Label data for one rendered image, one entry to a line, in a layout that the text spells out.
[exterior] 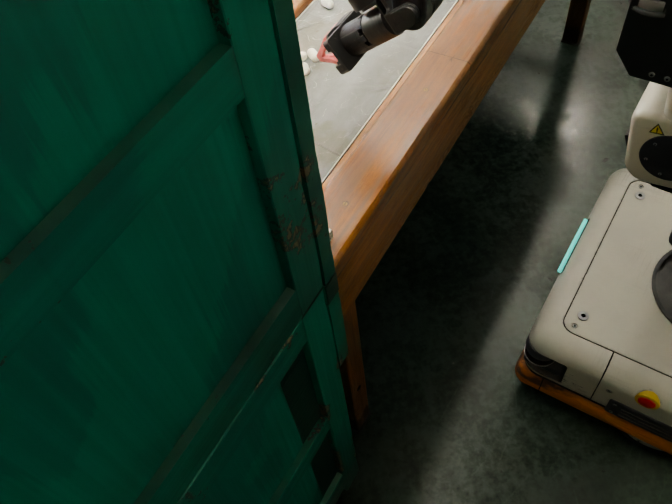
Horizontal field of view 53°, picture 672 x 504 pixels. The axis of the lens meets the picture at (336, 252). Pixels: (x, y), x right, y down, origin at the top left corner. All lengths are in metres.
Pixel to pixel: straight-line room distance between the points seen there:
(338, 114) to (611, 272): 0.77
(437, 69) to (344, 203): 0.38
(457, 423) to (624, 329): 0.47
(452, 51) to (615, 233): 0.65
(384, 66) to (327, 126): 0.20
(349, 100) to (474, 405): 0.86
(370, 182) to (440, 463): 0.81
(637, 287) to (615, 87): 1.05
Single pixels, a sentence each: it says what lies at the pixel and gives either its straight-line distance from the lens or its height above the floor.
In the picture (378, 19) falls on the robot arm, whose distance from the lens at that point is 1.12.
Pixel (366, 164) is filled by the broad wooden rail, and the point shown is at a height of 0.76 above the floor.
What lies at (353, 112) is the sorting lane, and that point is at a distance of 1.33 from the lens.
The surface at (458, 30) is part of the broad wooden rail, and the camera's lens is 1.47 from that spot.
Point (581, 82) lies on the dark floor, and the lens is 2.58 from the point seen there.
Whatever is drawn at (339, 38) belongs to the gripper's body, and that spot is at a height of 0.93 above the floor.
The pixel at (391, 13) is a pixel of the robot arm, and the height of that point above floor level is 1.02.
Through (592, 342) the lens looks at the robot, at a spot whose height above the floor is 0.28.
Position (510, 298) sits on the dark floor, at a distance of 1.94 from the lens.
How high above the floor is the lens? 1.64
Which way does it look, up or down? 54 degrees down
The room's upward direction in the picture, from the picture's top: 9 degrees counter-clockwise
